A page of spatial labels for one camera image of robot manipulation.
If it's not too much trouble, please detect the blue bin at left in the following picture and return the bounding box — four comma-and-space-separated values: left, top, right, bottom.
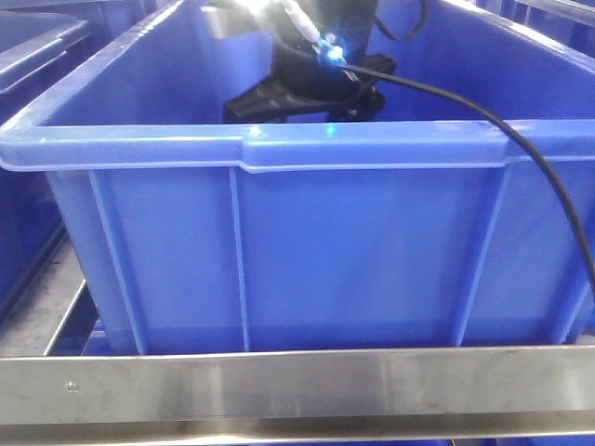
0, 8, 94, 308

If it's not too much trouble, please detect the black cable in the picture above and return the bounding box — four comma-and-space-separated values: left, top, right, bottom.
341, 0, 595, 298

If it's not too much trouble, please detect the steel shelf front rail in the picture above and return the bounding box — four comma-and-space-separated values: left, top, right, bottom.
1, 345, 594, 445

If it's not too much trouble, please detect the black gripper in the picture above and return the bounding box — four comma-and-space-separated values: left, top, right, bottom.
222, 1, 396, 124

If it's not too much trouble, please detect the large blue plastic bin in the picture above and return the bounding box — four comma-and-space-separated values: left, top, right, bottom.
1, 1, 594, 354

